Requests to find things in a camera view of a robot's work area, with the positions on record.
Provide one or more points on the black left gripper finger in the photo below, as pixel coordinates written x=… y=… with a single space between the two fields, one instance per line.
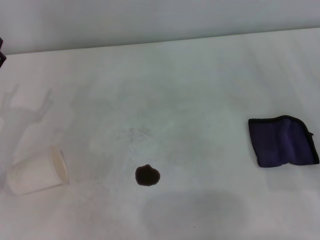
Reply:
x=2 y=59

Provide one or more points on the purple rag with black edge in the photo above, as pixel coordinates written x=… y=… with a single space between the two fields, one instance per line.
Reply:
x=282 y=142

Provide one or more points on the white paper cup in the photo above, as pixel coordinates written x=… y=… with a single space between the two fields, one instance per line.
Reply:
x=35 y=172

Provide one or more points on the black liquid stain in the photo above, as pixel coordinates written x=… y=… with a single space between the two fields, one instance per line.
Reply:
x=147 y=176

